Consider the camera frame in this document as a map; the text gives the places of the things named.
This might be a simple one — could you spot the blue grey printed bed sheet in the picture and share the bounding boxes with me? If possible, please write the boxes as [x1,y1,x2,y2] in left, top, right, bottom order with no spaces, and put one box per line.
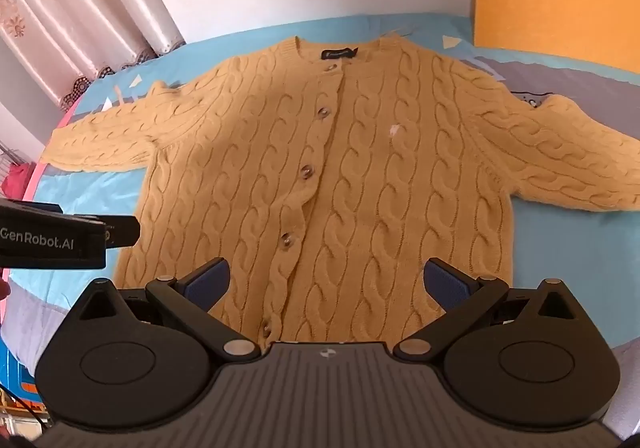
[0,15,640,429]

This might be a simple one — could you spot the red cloth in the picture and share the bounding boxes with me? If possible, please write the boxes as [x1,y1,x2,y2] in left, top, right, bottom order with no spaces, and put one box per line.
[0,163,37,203]

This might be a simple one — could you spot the yellow cable-knit cardigan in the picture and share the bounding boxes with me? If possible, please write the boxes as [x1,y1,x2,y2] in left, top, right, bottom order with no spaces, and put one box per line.
[39,34,640,348]

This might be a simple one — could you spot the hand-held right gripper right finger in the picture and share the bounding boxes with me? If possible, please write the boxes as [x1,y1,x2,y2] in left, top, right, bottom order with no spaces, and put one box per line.
[393,256,585,361]

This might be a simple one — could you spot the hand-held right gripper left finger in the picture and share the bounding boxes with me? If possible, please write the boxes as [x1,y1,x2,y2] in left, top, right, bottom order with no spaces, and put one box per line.
[70,257,262,360]

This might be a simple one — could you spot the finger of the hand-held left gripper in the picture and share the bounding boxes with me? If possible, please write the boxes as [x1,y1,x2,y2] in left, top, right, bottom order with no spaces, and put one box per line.
[63,214,140,249]

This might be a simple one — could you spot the pink bed edge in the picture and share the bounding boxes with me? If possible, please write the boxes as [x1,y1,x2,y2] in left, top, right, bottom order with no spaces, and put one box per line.
[20,108,81,209]

